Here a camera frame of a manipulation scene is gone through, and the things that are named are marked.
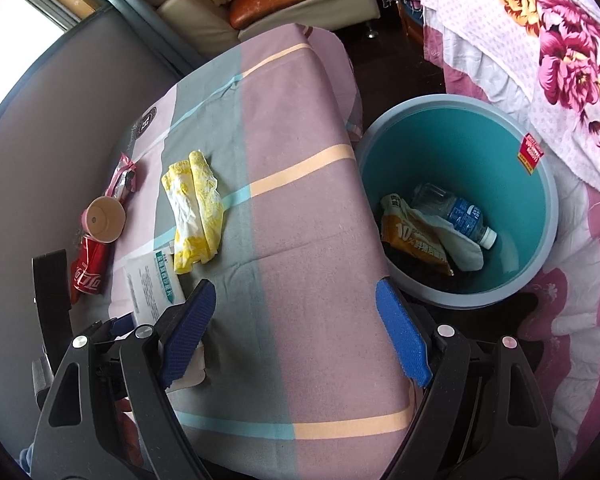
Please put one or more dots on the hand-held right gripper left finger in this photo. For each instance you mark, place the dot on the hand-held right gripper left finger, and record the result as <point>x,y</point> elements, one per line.
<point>185,335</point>

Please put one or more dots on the clear plastic water bottle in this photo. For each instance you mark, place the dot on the clear plastic water bottle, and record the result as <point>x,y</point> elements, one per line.
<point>460,212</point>

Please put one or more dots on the pink snack wrapper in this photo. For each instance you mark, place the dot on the pink snack wrapper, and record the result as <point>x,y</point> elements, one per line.
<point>122,180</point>

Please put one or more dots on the white tissue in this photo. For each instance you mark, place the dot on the white tissue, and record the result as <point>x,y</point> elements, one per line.
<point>460,247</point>

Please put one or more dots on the window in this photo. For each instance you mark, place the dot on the window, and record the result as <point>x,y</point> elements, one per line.
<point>25,15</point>

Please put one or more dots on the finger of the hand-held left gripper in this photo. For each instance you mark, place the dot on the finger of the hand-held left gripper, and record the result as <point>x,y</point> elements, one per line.
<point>117,322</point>

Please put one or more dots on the blue grey curtain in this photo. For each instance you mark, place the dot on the blue grey curtain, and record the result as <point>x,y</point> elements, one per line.
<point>130,10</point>

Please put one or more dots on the white paper scrap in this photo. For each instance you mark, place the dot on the white paper scrap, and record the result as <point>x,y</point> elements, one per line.
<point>192,372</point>

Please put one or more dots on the teal plastic bin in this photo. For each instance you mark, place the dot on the teal plastic bin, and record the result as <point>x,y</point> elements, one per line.
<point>480,160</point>

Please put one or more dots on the pink white bed skirt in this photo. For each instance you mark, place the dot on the pink white bed skirt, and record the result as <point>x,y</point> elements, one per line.
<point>580,285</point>

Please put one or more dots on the grey partition board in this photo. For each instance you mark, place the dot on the grey partition board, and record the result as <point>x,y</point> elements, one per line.
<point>45,135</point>

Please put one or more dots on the red soda can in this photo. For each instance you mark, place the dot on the red soda can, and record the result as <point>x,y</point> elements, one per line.
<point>87,272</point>

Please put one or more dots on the yellow white napkin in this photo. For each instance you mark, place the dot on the yellow white napkin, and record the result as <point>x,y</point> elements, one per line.
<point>195,210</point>

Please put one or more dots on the cream leather sofa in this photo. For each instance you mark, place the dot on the cream leather sofa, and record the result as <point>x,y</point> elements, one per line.
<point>280,5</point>

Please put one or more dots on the pink paper cup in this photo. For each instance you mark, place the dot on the pink paper cup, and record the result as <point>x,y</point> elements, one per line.
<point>105,217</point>

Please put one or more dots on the yellow orange snack bag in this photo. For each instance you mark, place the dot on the yellow orange snack bag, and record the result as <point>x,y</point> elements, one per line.
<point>410,245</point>

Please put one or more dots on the white paper packet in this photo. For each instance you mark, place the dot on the white paper packet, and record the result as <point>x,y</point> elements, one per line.
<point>150,287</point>

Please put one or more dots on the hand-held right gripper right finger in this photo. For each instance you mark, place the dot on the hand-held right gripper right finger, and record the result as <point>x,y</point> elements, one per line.
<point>405,335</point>

